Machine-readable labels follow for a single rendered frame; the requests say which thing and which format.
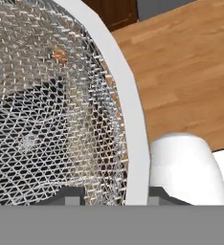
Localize dark brown wooden cupboard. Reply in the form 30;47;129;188
81;0;140;33

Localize white rimmed wire mesh colander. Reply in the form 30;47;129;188
0;0;151;207

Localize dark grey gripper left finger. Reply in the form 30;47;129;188
36;186;86;207

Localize orange fruit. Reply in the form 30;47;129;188
52;47;69;66

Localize white rounded object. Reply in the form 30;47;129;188
149;132;224;207

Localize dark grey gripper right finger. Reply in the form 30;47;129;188
147;187;193;207

